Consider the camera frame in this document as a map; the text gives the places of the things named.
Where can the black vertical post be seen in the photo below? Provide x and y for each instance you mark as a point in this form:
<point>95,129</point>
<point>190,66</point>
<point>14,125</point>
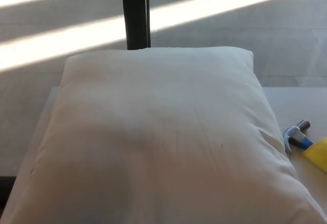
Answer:
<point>134,14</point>

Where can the white pillow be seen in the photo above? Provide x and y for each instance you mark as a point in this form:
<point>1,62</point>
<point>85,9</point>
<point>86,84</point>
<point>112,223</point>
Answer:
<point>158,132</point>

